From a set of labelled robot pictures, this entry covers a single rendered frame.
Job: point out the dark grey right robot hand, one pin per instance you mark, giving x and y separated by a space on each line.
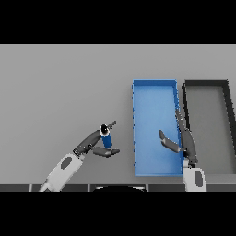
187 142

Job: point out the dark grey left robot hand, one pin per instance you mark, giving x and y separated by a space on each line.
89 142

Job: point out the blue pipe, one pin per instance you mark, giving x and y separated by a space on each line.
106 137

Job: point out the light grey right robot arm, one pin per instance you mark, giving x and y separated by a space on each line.
194 179

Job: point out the dark grey bin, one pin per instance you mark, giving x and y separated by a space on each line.
209 123

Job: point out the blue bin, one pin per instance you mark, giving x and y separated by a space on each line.
155 126

